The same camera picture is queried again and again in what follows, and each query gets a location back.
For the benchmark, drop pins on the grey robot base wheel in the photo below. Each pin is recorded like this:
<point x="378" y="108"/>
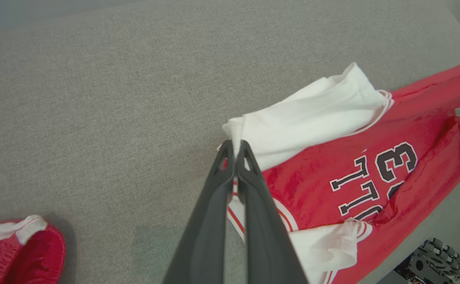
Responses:
<point x="435" y="256"/>

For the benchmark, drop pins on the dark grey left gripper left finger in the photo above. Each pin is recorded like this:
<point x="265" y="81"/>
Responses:
<point x="206" y="228"/>

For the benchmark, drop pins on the red white basketball jersey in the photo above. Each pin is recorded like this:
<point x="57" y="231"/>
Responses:
<point x="312" y="189"/>

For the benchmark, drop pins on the red white basketball shorts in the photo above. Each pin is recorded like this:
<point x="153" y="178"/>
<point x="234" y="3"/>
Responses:
<point x="28" y="256"/>

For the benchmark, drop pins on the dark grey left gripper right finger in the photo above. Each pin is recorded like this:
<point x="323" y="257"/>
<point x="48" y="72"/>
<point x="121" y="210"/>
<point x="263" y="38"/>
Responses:
<point x="265" y="236"/>

